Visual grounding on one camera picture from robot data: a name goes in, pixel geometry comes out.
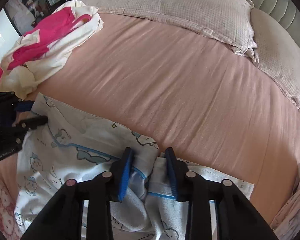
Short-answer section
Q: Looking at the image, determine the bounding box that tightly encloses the beige waffle pillow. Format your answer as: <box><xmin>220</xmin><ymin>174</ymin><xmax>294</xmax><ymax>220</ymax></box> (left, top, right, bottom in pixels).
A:
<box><xmin>80</xmin><ymin>0</ymin><xmax>257</xmax><ymax>56</ymax></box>
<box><xmin>250</xmin><ymin>9</ymin><xmax>300</xmax><ymax>111</ymax></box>

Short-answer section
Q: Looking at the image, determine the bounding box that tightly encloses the pink and cream garment pile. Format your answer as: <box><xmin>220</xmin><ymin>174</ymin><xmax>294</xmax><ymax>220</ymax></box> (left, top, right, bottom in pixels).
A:
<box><xmin>0</xmin><ymin>0</ymin><xmax>103</xmax><ymax>99</ymax></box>

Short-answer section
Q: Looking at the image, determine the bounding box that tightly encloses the left beige waffle pillow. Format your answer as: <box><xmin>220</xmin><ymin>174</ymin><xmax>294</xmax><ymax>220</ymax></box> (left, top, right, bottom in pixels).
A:
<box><xmin>80</xmin><ymin>0</ymin><xmax>257</xmax><ymax>56</ymax></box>

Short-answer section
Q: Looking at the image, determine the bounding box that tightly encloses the pink bed sheet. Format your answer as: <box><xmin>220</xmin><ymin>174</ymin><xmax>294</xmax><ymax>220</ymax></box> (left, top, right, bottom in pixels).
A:
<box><xmin>0</xmin><ymin>13</ymin><xmax>300</xmax><ymax>240</ymax></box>

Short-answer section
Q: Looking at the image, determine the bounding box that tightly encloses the white patterned folded cloth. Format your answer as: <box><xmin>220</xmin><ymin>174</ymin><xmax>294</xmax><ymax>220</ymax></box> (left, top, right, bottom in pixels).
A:
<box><xmin>270</xmin><ymin>164</ymin><xmax>300</xmax><ymax>239</ymax></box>

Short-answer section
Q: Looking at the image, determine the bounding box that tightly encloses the right beige waffle pillow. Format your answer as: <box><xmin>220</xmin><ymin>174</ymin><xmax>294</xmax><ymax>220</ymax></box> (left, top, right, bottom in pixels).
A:
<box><xmin>250</xmin><ymin>9</ymin><xmax>300</xmax><ymax>111</ymax></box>

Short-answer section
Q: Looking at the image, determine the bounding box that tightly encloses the pink kitty print fleece sleeve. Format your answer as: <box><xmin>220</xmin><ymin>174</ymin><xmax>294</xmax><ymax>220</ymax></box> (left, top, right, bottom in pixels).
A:
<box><xmin>0</xmin><ymin>180</ymin><xmax>22</xmax><ymax>239</ymax></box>

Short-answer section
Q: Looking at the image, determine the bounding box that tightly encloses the light blue cartoon print pajama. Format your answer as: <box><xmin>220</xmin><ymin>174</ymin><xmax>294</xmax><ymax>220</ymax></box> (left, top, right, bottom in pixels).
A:
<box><xmin>14</xmin><ymin>93</ymin><xmax>255</xmax><ymax>240</ymax></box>

